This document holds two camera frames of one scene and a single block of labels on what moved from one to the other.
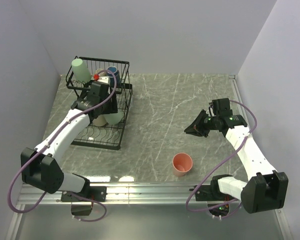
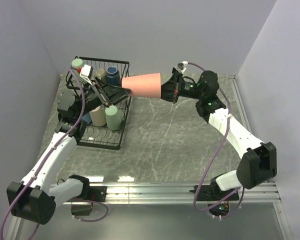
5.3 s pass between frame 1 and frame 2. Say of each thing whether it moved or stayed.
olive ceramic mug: stayed
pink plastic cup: moved
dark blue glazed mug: stayed
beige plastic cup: stayed
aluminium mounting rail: stayed
